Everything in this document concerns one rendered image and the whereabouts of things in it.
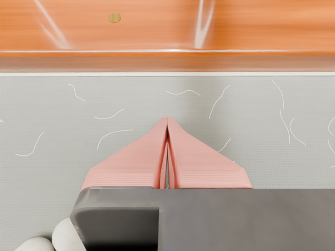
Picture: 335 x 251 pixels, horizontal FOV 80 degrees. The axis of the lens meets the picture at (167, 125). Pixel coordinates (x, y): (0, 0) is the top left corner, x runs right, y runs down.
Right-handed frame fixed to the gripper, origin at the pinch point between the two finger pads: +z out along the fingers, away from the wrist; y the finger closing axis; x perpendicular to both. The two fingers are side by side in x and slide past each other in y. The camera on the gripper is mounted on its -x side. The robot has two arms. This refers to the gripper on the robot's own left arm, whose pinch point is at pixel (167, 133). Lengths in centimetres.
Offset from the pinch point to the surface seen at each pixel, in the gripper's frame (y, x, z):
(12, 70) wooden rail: 11.5, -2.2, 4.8
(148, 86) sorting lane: 1.4, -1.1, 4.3
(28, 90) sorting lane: 10.4, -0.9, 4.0
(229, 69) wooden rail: -4.6, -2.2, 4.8
